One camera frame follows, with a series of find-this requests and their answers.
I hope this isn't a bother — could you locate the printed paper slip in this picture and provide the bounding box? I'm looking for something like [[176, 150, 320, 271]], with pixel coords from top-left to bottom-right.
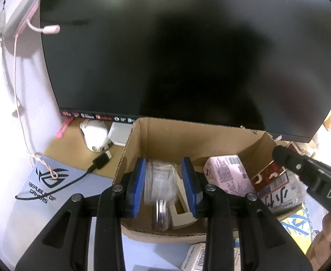
[[180, 242, 211, 271]]

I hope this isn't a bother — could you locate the cardboard box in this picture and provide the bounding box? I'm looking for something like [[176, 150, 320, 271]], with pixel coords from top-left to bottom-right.
[[113, 117, 304, 245]]

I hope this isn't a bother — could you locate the pink pen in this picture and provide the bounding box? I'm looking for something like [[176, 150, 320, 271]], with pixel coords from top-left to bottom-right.
[[56, 118, 71, 139]]

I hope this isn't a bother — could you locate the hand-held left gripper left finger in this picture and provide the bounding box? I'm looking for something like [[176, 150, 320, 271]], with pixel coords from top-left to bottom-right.
[[14, 157, 147, 271]]

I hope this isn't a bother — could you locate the cream printed mug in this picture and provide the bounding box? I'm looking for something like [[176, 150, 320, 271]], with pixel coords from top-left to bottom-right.
[[291, 140, 318, 159]]

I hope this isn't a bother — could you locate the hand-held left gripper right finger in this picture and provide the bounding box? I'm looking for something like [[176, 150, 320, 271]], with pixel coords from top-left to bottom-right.
[[181, 157, 314, 271]]

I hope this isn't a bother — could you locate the black computer monitor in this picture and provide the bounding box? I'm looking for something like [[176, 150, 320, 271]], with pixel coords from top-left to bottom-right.
[[40, 0, 331, 143]]

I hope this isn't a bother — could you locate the pink tissue packet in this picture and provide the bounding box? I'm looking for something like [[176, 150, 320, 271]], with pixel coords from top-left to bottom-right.
[[203, 155, 256, 196]]

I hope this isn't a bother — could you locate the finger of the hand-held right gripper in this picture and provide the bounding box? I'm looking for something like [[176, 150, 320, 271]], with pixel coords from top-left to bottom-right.
[[272, 145, 320, 188]]

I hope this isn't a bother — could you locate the blue mouse pad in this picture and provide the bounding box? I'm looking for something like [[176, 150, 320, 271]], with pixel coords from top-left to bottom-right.
[[2, 155, 121, 271]]

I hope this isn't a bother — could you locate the red snack packet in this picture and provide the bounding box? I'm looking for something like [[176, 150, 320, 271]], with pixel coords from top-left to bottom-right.
[[250, 161, 305, 215]]

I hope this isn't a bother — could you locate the pink headset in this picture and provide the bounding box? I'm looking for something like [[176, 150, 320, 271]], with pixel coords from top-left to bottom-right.
[[0, 0, 61, 38]]

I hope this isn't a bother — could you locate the black usb cable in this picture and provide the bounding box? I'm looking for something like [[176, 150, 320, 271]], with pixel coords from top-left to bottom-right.
[[15, 152, 112, 202]]

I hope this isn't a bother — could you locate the yellow blue printed booklet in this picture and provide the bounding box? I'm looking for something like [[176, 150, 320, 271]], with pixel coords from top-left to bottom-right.
[[278, 203, 315, 257]]

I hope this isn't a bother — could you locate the white power adapter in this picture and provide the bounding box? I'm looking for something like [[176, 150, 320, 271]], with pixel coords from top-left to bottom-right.
[[80, 119, 111, 151]]

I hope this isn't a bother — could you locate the clear plastic packet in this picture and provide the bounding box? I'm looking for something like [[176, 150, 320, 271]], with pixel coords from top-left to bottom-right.
[[144, 159, 177, 230]]

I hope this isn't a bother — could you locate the white square charger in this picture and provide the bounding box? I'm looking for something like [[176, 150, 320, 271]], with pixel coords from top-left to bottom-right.
[[109, 122, 133, 147]]

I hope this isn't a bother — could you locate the person's right hand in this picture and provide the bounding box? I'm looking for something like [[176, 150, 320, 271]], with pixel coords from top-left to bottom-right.
[[307, 212, 331, 270]]

